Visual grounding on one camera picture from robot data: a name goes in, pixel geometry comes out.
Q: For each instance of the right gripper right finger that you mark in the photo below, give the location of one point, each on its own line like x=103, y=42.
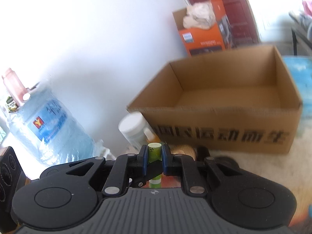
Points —
x=214, y=176

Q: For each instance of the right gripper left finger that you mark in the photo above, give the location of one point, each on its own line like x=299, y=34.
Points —
x=111, y=177

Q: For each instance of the white lidded plastic bottle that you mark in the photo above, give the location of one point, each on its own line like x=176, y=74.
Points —
x=134, y=128

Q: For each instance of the orange dropper green bottle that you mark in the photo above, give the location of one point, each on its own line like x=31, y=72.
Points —
x=151, y=137

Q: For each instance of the blue water jug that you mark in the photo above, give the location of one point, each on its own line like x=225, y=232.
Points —
x=45, y=126

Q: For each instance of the pink bottle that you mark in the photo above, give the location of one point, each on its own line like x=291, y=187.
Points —
x=15, y=87

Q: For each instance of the brown cardboard box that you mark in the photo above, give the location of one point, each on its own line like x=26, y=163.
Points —
x=242, y=100

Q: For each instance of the orange appliance box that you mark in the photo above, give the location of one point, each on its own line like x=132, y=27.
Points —
x=198, y=41

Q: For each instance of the crumpled cloth in box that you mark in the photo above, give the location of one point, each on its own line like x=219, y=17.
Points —
x=199, y=15

